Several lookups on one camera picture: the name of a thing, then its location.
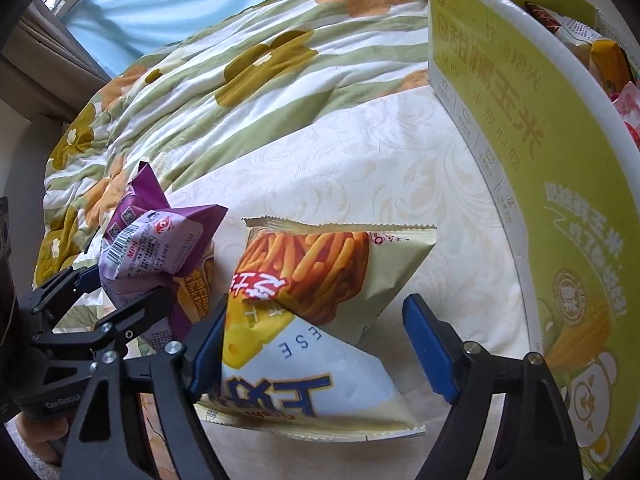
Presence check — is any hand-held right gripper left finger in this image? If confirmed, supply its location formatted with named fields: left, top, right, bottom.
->
left=60, top=300, right=231, bottom=480

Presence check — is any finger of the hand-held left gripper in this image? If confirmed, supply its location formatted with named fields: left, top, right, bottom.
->
left=92, top=285, right=176, bottom=357
left=31, top=264, right=103, bottom=333

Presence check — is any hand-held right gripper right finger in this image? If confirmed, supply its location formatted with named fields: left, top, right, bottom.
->
left=402, top=294, right=583, bottom=480

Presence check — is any purple snack bag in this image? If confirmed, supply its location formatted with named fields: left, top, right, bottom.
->
left=98, top=161, right=228, bottom=351

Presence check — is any cheese stick snack bag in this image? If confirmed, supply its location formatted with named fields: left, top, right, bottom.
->
left=195, top=216, right=437, bottom=442

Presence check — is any green and white cardboard box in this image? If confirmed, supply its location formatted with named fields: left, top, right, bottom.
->
left=419, top=0, right=640, bottom=471

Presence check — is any pink striped snack bag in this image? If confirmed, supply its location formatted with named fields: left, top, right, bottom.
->
left=611, top=80, right=640, bottom=151

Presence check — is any brown snack bag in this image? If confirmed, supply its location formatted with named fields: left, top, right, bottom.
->
left=525, top=2, right=565, bottom=37

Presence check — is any person's left hand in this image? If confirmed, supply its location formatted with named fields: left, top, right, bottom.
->
left=15, top=415, right=71, bottom=462

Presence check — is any cream patterned bed sheet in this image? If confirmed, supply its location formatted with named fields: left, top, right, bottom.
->
left=165, top=85, right=532, bottom=480

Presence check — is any floral striped blanket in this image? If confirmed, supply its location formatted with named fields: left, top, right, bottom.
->
left=32, top=0, right=436, bottom=331

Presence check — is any beige curtain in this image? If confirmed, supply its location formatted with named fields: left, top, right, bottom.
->
left=0, top=2, right=111, bottom=126

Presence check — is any light blue cloth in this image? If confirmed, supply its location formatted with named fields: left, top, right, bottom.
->
left=62, top=0, right=351, bottom=78

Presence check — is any yellow snack packet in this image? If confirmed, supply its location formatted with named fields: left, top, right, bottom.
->
left=589, top=39, right=635, bottom=92

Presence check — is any white snack packet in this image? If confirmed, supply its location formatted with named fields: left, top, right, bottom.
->
left=555, top=16, right=607, bottom=47

